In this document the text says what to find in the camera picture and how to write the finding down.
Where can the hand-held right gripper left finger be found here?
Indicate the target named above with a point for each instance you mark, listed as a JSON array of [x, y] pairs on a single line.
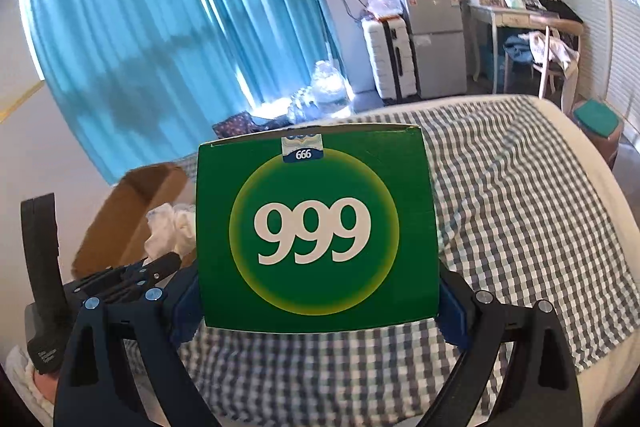
[[185, 307]]

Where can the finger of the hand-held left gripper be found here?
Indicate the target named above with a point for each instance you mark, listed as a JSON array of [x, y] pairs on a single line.
[[120, 292], [160, 264]]

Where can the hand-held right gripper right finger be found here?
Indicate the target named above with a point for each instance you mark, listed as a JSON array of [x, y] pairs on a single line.
[[450, 307]]

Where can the brown cardboard box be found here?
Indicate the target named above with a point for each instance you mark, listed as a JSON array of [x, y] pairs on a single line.
[[130, 207]]

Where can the green white medicine box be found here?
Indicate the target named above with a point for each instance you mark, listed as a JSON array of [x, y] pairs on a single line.
[[320, 232]]

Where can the person's left forearm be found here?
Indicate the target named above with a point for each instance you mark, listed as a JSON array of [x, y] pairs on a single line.
[[44, 387]]

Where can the cream cloth bundle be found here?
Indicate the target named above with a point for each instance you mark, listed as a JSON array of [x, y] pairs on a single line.
[[170, 227]]

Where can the dark patterned bag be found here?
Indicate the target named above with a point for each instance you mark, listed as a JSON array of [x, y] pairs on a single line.
[[235, 124]]

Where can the pack of water bottles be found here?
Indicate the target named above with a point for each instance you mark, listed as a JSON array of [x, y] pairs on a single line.
[[300, 107]]

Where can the blue curtain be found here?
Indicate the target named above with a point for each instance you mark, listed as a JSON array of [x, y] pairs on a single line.
[[150, 32]]

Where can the bin with green lid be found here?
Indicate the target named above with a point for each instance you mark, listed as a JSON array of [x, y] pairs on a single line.
[[597, 117]]

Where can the large clear water jug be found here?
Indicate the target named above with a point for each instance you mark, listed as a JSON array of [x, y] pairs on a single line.
[[330, 87]]

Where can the wooden chair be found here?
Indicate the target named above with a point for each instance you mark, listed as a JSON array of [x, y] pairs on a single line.
[[545, 67]]

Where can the white suitcase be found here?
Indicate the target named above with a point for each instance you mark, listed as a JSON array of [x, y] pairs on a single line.
[[385, 57]]

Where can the silver mini fridge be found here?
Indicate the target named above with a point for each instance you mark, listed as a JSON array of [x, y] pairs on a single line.
[[435, 42]]

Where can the blue garment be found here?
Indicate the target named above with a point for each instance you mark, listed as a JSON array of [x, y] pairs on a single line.
[[517, 49]]

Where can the white patterned garment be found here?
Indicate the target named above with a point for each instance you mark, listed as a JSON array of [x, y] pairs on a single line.
[[555, 49]]

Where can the white dressing table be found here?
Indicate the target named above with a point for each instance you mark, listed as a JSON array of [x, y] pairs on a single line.
[[515, 14]]

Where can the white slatted panel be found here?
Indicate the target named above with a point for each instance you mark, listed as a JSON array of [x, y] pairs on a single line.
[[615, 47]]

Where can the plastic bags pile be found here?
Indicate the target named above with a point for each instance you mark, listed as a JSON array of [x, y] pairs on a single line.
[[385, 4]]

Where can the black bag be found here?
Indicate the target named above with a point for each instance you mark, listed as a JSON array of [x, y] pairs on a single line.
[[562, 9]]

